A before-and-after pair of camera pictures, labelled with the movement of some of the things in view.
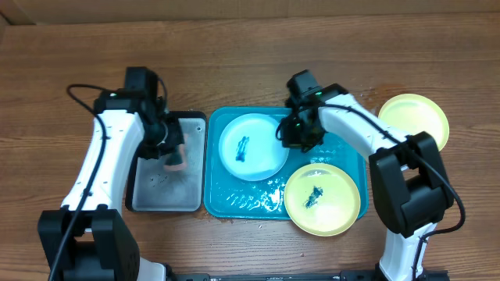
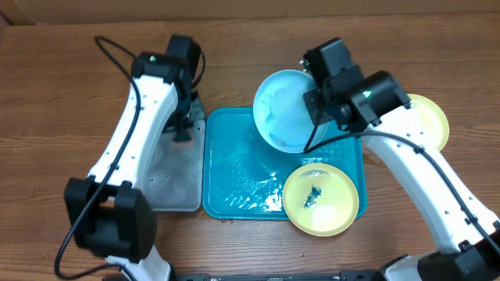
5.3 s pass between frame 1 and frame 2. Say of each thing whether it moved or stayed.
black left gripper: moved
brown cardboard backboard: stayed
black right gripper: moved
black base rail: stayed
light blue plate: moved
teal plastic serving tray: stayed
